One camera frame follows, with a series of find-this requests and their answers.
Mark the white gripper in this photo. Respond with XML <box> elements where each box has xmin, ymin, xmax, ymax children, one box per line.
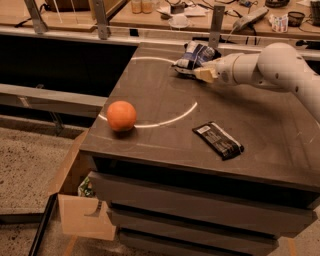
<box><xmin>194</xmin><ymin>53</ymin><xmax>243</xmax><ymax>84</ymax></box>

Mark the blue chip bag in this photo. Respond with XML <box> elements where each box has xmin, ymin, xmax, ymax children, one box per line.
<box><xmin>172</xmin><ymin>41</ymin><xmax>221</xmax><ymax>75</ymax></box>

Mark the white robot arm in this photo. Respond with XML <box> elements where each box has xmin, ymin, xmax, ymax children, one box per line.
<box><xmin>193</xmin><ymin>43</ymin><xmax>320</xmax><ymax>122</ymax></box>

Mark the black rxbar chocolate bar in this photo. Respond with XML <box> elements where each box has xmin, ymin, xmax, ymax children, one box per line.
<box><xmin>192</xmin><ymin>122</ymin><xmax>244</xmax><ymax>160</ymax></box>

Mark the green bag in box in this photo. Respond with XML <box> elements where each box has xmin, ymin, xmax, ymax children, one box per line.
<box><xmin>78</xmin><ymin>177</ymin><xmax>95</xmax><ymax>198</ymax></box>

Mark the white plastic bowl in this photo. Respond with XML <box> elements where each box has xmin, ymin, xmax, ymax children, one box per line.
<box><xmin>168</xmin><ymin>15</ymin><xmax>189</xmax><ymax>29</ymax></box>

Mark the white power strip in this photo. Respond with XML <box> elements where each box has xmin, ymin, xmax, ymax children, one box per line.
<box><xmin>233</xmin><ymin>7</ymin><xmax>269</xmax><ymax>32</ymax></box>

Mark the right amber jar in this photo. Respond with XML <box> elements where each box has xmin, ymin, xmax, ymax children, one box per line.
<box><xmin>142</xmin><ymin>0</ymin><xmax>153</xmax><ymax>14</ymax></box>

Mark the amber jar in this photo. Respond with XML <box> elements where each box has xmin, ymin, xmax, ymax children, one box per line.
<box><xmin>131</xmin><ymin>0</ymin><xmax>142</xmax><ymax>14</ymax></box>
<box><xmin>142</xmin><ymin>0</ymin><xmax>153</xmax><ymax>14</ymax></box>

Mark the colourful snack packet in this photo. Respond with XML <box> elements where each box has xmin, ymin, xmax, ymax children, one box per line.
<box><xmin>269</xmin><ymin>14</ymin><xmax>288</xmax><ymax>33</ymax></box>

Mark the left amber jar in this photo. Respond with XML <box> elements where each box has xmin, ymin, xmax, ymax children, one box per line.
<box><xmin>131</xmin><ymin>0</ymin><xmax>142</xmax><ymax>14</ymax></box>

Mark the orange ball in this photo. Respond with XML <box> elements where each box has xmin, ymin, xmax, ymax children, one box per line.
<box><xmin>106</xmin><ymin>101</ymin><xmax>137</xmax><ymax>132</ymax></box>

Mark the dark grey drawer cabinet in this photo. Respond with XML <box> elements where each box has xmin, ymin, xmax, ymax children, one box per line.
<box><xmin>81</xmin><ymin>45</ymin><xmax>320</xmax><ymax>256</ymax></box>

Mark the black mesh cup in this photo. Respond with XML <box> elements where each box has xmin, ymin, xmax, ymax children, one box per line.
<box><xmin>288</xmin><ymin>11</ymin><xmax>305</xmax><ymax>27</ymax></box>

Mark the cardboard box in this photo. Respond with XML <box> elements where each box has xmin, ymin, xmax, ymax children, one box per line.
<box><xmin>48</xmin><ymin>131</ymin><xmax>116</xmax><ymax>241</ymax></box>

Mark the grey metal post right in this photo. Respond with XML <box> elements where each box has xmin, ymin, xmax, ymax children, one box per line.
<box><xmin>208</xmin><ymin>5</ymin><xmax>225</xmax><ymax>48</ymax></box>

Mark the grey metal post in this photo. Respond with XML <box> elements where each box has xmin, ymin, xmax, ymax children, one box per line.
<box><xmin>92</xmin><ymin>0</ymin><xmax>110</xmax><ymax>40</ymax></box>
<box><xmin>24</xmin><ymin>0</ymin><xmax>48</xmax><ymax>34</ymax></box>
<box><xmin>208</xmin><ymin>5</ymin><xmax>225</xmax><ymax>48</ymax></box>

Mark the grey metal post middle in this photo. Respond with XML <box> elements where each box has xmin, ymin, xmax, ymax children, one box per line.
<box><xmin>92</xmin><ymin>0</ymin><xmax>110</xmax><ymax>40</ymax></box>

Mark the grey metal bench rail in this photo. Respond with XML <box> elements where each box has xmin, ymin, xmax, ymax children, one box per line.
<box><xmin>0</xmin><ymin>84</ymin><xmax>107</xmax><ymax>118</ymax></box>

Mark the grey metal post left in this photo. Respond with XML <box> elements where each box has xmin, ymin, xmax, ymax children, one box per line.
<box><xmin>24</xmin><ymin>0</ymin><xmax>48</xmax><ymax>34</ymax></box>

